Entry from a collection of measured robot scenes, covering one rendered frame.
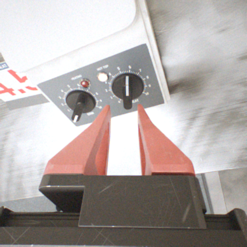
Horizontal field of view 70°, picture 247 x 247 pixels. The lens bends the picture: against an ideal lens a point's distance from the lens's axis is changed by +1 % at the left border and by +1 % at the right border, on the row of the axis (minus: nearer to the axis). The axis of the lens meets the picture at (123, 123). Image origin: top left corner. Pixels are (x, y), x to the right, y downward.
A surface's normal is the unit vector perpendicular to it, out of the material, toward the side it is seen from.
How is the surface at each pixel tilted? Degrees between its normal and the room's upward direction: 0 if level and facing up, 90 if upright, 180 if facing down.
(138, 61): 30
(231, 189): 0
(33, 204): 0
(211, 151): 0
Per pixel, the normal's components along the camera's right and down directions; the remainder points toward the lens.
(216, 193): -0.21, 0.36
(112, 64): -0.03, 0.76
